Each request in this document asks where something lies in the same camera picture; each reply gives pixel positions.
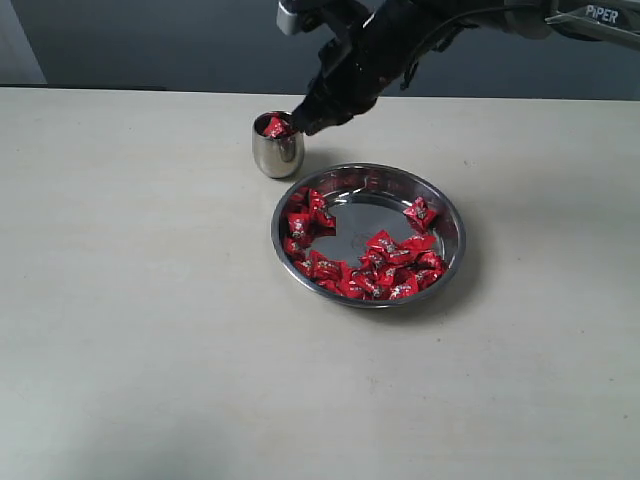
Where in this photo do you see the stainless steel cup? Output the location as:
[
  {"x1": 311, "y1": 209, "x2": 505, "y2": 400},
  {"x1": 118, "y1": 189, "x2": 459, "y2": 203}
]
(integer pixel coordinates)
[{"x1": 252, "y1": 111, "x2": 305, "y2": 179}]

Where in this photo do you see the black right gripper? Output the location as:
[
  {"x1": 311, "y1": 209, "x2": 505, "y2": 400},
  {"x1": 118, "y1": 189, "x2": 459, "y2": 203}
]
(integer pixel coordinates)
[{"x1": 291, "y1": 29, "x2": 405, "y2": 136}]

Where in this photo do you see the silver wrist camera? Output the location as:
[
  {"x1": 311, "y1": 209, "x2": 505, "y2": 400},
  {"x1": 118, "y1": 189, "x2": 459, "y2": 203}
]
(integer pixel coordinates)
[{"x1": 275, "y1": 0, "x2": 366, "y2": 37}]

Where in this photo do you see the round stainless steel plate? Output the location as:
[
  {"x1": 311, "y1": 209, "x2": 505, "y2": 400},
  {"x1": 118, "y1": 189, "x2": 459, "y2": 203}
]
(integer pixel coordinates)
[{"x1": 271, "y1": 163, "x2": 466, "y2": 309}]

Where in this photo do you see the red candy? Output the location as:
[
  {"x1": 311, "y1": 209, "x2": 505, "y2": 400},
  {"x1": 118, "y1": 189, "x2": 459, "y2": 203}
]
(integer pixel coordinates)
[
  {"x1": 403, "y1": 197, "x2": 438, "y2": 233},
  {"x1": 287, "y1": 212, "x2": 314, "y2": 248},
  {"x1": 293, "y1": 250, "x2": 342, "y2": 281},
  {"x1": 308, "y1": 189, "x2": 336, "y2": 229},
  {"x1": 366, "y1": 230, "x2": 399, "y2": 260},
  {"x1": 411, "y1": 250, "x2": 448, "y2": 291},
  {"x1": 262, "y1": 116, "x2": 295, "y2": 139},
  {"x1": 339, "y1": 275, "x2": 380, "y2": 300}
]

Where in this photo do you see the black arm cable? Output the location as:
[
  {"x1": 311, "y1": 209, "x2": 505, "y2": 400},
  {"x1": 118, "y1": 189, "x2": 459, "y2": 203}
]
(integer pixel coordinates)
[{"x1": 399, "y1": 4, "x2": 531, "y2": 91}]

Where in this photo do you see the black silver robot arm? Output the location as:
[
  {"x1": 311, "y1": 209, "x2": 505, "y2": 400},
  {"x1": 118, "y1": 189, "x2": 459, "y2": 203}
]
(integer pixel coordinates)
[{"x1": 276, "y1": 0, "x2": 639, "y2": 136}]

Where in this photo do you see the red wrapped candy top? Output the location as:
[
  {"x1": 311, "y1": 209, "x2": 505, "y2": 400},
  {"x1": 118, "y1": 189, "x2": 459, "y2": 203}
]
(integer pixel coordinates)
[{"x1": 308, "y1": 189, "x2": 336, "y2": 229}]

